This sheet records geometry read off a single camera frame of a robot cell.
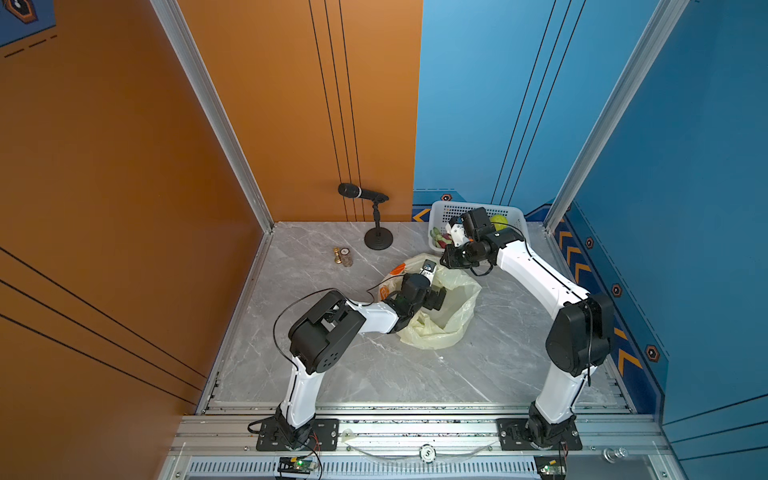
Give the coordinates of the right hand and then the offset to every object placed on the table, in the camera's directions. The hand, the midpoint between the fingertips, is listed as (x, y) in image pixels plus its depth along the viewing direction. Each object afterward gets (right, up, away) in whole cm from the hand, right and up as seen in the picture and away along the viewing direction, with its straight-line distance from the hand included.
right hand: (441, 260), depth 89 cm
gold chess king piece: (-35, 0, +18) cm, 39 cm away
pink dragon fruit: (+1, +7, +11) cm, 13 cm away
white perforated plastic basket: (+4, +18, +27) cm, 33 cm away
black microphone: (-26, +21, 0) cm, 33 cm away
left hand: (-2, -6, +7) cm, 10 cm away
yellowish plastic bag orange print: (-3, -20, -5) cm, 20 cm away
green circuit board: (-38, -49, -18) cm, 64 cm away
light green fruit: (+26, +15, +23) cm, 38 cm away
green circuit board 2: (+24, -49, -18) cm, 57 cm away
